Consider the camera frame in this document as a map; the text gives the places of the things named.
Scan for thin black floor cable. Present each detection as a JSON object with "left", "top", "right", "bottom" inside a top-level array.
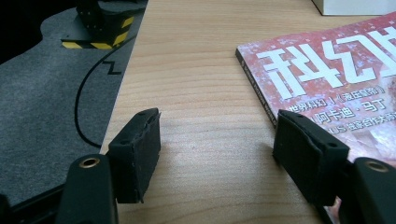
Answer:
[{"left": 74, "top": 32, "right": 138, "bottom": 148}]

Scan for white expandable rack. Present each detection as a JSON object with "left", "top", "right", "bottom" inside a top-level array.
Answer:
[{"left": 311, "top": 0, "right": 396, "bottom": 17}]

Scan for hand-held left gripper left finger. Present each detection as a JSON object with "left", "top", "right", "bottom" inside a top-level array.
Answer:
[{"left": 106, "top": 107, "right": 162, "bottom": 204}]

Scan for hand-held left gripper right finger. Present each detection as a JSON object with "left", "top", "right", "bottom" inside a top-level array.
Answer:
[{"left": 273, "top": 109, "right": 351, "bottom": 208}]

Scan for black stand base yellow stripes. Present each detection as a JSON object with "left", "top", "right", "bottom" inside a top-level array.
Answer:
[{"left": 60, "top": 0, "right": 149, "bottom": 50}]

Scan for red magazine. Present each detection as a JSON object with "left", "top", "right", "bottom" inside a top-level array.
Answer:
[{"left": 235, "top": 11, "right": 396, "bottom": 224}]

